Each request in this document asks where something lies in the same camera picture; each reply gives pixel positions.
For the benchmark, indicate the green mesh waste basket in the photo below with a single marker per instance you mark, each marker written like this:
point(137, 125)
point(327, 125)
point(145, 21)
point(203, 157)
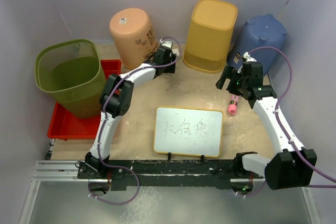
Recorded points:
point(54, 55)

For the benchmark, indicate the orange plastic bin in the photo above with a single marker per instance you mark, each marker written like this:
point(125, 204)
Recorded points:
point(133, 35)

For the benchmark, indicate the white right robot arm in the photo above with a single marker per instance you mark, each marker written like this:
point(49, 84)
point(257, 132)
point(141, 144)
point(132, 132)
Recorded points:
point(289, 167)

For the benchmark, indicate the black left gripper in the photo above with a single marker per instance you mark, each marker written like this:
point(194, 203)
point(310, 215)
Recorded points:
point(169, 70)

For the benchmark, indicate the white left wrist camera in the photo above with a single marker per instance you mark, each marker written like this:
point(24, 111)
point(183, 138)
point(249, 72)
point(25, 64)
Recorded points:
point(166, 43)

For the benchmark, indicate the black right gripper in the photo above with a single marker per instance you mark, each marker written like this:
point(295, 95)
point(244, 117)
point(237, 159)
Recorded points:
point(226, 74)

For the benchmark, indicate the blue plastic bucket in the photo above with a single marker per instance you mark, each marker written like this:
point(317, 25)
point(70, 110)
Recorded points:
point(258, 31)

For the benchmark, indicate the red plastic tray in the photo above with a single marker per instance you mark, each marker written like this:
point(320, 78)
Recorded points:
point(78, 119)

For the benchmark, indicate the yellow slatted waste basket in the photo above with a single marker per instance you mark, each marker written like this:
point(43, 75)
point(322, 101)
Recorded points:
point(209, 35)

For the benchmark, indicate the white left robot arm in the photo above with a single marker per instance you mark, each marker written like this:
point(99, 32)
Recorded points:
point(116, 99)

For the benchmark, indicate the yellow framed whiteboard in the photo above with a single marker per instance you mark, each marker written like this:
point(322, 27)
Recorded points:
point(189, 132)

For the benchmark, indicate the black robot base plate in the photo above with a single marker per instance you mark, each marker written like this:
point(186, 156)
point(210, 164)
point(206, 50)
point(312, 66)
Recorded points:
point(217, 173)

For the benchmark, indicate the pink capped marker tube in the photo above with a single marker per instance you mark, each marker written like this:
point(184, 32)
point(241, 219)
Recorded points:
point(233, 104)

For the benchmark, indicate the aluminium frame rail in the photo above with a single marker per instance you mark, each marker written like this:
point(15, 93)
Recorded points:
point(165, 191)

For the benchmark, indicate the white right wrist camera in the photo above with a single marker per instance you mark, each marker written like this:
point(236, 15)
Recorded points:
point(248, 58)

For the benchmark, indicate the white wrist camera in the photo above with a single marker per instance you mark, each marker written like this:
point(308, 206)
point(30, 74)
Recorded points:
point(248, 58)
point(166, 43)

